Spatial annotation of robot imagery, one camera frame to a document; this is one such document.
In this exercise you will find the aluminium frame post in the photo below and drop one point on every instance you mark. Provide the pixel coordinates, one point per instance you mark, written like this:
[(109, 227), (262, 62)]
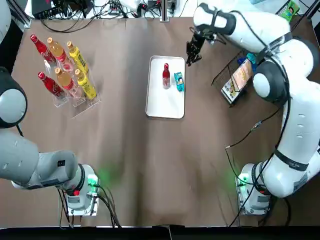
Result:
[(165, 12)]

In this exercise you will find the usb hub with red lights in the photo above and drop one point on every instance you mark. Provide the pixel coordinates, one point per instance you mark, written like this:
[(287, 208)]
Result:
[(115, 7)]

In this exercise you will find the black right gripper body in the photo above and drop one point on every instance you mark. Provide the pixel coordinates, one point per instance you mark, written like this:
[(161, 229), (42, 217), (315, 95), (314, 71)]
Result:
[(196, 43)]

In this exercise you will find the yellow tea bottle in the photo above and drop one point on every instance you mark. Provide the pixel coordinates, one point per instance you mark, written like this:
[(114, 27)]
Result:
[(78, 58), (86, 86)]

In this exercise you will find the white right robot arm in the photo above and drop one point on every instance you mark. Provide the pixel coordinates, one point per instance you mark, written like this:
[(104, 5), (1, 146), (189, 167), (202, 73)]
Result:
[(262, 27)]

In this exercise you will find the white rectangular tray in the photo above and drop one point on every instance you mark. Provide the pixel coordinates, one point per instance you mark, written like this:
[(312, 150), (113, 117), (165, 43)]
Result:
[(165, 105)]

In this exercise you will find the aluminium frame profile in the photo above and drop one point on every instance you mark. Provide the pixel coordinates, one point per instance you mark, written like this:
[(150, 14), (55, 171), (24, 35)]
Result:
[(23, 18)]

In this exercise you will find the white desk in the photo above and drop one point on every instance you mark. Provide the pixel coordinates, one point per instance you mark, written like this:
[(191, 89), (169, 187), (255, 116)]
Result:
[(180, 10)]

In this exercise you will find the long blue biscuit packet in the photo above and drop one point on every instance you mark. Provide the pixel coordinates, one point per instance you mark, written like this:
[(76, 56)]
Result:
[(241, 60)]

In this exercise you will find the red cola bottle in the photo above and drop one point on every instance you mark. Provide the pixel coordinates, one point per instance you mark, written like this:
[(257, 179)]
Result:
[(43, 49), (166, 77), (51, 85)]

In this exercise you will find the green snack packet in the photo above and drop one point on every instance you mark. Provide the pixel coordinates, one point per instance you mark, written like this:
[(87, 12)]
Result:
[(290, 10)]

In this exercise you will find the orange white snack box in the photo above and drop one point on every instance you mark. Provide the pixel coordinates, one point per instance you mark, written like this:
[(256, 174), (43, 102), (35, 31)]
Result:
[(237, 80)]

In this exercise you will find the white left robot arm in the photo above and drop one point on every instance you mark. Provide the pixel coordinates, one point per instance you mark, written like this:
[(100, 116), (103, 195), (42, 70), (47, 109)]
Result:
[(37, 162)]

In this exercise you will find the orange tea bottle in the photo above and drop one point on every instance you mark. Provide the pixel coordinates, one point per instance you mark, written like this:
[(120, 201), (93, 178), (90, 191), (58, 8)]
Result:
[(66, 83), (58, 53)]

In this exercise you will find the black device box red logo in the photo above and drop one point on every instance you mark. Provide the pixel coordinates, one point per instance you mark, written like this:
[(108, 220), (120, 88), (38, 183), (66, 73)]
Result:
[(50, 10)]

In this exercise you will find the clear acrylic bottle shelf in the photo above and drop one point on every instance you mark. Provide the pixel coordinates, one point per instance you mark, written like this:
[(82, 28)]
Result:
[(85, 107)]

